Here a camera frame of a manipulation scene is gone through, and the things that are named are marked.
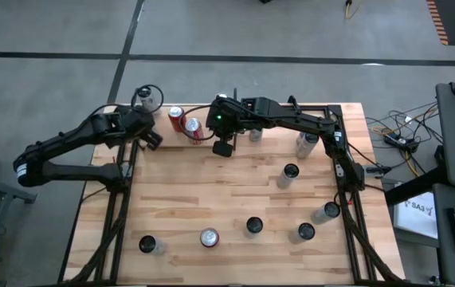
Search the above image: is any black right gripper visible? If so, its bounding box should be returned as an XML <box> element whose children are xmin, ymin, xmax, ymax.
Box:
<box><xmin>206</xmin><ymin>95</ymin><xmax>248</xmax><ymax>158</ymax></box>

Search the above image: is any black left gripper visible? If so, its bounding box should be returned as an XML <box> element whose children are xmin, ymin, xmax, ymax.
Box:
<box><xmin>121</xmin><ymin>104</ymin><xmax>163</xmax><ymax>151</ymax></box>

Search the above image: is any silver slim can green print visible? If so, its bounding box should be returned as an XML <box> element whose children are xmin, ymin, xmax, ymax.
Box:
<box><xmin>136</xmin><ymin>86</ymin><xmax>160</xmax><ymax>115</ymax></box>

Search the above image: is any red Coca-Cola can white script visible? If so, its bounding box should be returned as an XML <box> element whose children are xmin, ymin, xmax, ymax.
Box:
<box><xmin>184</xmin><ymin>117</ymin><xmax>206</xmax><ymax>146</ymax></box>

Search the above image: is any raised wooden shelf board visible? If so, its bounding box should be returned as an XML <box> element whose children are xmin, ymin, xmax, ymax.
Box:
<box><xmin>139</xmin><ymin>104</ymin><xmax>237</xmax><ymax>150</ymax></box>

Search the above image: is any silver Celsius can yellow print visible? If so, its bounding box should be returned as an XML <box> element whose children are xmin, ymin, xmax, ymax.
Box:
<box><xmin>276</xmin><ymin>163</ymin><xmax>300</xmax><ymax>191</ymax></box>

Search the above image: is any red zero sugar cola can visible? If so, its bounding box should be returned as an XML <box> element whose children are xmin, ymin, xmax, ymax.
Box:
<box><xmin>199</xmin><ymin>227</ymin><xmax>221</xmax><ymax>249</ymax></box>

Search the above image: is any silver slim can black lid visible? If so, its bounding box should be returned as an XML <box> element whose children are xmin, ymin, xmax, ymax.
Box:
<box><xmin>288</xmin><ymin>222</ymin><xmax>316</xmax><ymax>246</ymax></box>
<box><xmin>139</xmin><ymin>234</ymin><xmax>168</xmax><ymax>256</ymax></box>
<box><xmin>310</xmin><ymin>201</ymin><xmax>342</xmax><ymax>226</ymax></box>

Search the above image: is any grey metal side table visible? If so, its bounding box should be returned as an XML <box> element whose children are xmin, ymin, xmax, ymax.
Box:
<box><xmin>0</xmin><ymin>171</ymin><xmax>38</xmax><ymax>287</ymax></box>

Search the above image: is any black power strip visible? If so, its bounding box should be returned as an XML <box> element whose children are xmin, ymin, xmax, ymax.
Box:
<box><xmin>383</xmin><ymin>133</ymin><xmax>420</xmax><ymax>155</ymax></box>

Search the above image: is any black desk leg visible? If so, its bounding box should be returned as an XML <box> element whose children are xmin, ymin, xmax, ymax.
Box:
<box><xmin>384</xmin><ymin>165</ymin><xmax>441</xmax><ymax>206</ymax></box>

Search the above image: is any white paper sheet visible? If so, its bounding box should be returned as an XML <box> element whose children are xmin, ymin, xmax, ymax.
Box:
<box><xmin>392</xmin><ymin>191</ymin><xmax>439</xmax><ymax>240</ymax></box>

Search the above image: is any black left wrist camera cable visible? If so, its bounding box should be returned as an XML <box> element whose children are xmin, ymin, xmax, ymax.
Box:
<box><xmin>131</xmin><ymin>84</ymin><xmax>165</xmax><ymax>117</ymax></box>

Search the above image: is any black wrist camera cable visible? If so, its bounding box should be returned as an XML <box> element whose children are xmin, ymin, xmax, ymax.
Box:
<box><xmin>178</xmin><ymin>104</ymin><xmax>216</xmax><ymax>142</ymax></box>
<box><xmin>131</xmin><ymin>84</ymin><xmax>165</xmax><ymax>117</ymax></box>

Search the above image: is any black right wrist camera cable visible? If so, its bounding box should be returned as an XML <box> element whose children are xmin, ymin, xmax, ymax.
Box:
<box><xmin>178</xmin><ymin>104</ymin><xmax>216</xmax><ymax>142</ymax></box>

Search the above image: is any black aluminium table frame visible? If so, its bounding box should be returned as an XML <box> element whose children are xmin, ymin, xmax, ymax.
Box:
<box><xmin>91</xmin><ymin>88</ymin><xmax>378</xmax><ymax>285</ymax></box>

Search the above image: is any black cable adapter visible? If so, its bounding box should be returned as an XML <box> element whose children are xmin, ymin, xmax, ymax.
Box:
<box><xmin>364</xmin><ymin>163</ymin><xmax>392</xmax><ymax>177</ymax></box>

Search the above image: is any yellow floor cable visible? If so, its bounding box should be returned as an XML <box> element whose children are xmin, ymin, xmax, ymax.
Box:
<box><xmin>370</xmin><ymin>104</ymin><xmax>439</xmax><ymax>179</ymax></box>
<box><xmin>344</xmin><ymin>0</ymin><xmax>366</xmax><ymax>20</ymax></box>

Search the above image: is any black braided cable sleeve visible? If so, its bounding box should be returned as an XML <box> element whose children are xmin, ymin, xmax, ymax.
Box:
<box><xmin>65</xmin><ymin>214</ymin><xmax>131</xmax><ymax>285</ymax></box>
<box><xmin>340</xmin><ymin>199</ymin><xmax>406</xmax><ymax>285</ymax></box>

